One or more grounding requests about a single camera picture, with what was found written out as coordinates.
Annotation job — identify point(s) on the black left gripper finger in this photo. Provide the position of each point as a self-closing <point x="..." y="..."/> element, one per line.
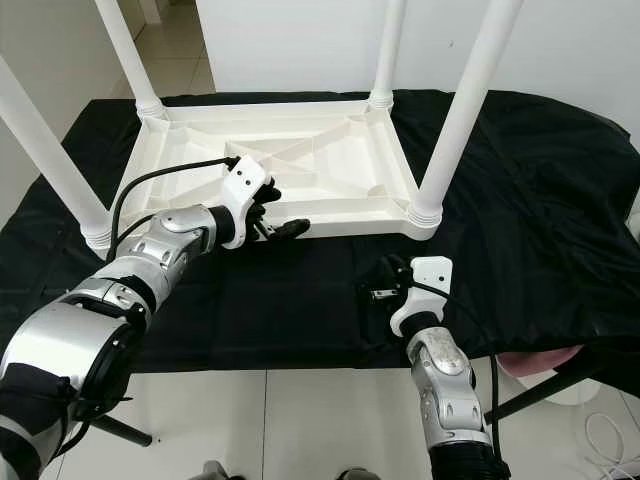
<point x="270" y="192"/>
<point x="290" y="230"/>

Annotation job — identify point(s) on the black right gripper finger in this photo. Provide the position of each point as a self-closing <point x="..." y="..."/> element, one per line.
<point x="393" y="268"/>

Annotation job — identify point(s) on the white plastic table top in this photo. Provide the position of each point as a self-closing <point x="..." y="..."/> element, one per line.
<point x="350" y="165"/>

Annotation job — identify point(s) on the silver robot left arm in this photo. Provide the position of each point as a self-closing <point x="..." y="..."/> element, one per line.
<point x="80" y="340"/>

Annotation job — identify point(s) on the black table cloth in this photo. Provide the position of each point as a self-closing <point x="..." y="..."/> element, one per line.
<point x="310" y="290"/>

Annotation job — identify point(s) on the pink round object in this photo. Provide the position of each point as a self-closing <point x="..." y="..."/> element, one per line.
<point x="535" y="360"/>

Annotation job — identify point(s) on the grey robot right leg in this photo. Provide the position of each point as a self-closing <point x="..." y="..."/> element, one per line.
<point x="355" y="475"/>

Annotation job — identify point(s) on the grey robot leg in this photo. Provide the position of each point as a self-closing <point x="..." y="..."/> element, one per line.
<point x="215" y="471"/>
<point x="355" y="475"/>

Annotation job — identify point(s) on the white round base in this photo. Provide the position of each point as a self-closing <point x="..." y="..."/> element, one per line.
<point x="575" y="393"/>

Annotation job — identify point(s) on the grey robot left leg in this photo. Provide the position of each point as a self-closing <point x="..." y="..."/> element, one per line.
<point x="215" y="471"/>

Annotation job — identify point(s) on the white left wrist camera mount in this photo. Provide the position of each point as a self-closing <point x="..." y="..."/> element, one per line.
<point x="245" y="180"/>

